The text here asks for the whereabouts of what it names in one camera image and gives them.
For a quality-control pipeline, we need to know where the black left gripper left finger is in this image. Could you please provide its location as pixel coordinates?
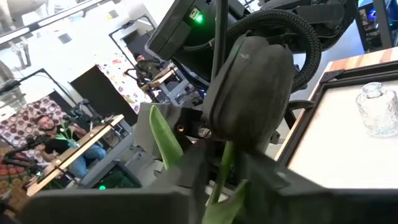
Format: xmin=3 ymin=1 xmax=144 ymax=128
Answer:
xmin=20 ymin=142 xmax=210 ymax=224

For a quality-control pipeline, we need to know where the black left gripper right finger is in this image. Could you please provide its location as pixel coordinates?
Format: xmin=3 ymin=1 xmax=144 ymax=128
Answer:
xmin=241 ymin=152 xmax=398 ymax=224

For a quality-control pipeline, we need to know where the black artificial tulip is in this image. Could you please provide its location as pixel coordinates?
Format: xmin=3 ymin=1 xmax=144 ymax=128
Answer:
xmin=149 ymin=30 xmax=295 ymax=224

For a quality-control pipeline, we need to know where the teal vase with green stems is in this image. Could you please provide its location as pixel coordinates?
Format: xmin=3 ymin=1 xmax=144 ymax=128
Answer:
xmin=55 ymin=119 xmax=81 ymax=149

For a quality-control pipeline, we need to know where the clear glass vase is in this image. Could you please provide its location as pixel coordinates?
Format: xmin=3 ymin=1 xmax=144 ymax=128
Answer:
xmin=355 ymin=82 xmax=398 ymax=138

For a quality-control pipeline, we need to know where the black computer with green light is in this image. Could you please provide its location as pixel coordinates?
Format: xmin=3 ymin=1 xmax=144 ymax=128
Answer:
xmin=93 ymin=164 xmax=142 ymax=190

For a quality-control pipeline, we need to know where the wooden workbench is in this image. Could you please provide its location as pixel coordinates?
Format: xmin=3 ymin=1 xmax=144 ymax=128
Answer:
xmin=139 ymin=63 xmax=180 ymax=93
xmin=26 ymin=114 xmax=125 ymax=197

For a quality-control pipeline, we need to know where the person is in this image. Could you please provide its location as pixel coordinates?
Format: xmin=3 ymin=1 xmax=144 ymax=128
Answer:
xmin=33 ymin=113 xmax=108 ymax=180

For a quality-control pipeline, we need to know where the colourful spotted partition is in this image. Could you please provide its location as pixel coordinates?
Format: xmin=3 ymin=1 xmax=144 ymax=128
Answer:
xmin=96 ymin=51 xmax=155 ymax=114

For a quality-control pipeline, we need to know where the black partition panel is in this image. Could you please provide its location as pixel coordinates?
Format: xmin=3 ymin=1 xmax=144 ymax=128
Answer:
xmin=70 ymin=64 xmax=139 ymax=127

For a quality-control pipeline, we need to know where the circle patterned partition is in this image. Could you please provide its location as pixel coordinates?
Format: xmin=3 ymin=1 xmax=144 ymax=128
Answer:
xmin=0 ymin=95 xmax=68 ymax=164

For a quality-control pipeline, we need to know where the black braided sleeve cable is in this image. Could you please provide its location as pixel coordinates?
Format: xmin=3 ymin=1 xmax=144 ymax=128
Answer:
xmin=226 ymin=8 xmax=323 ymax=93

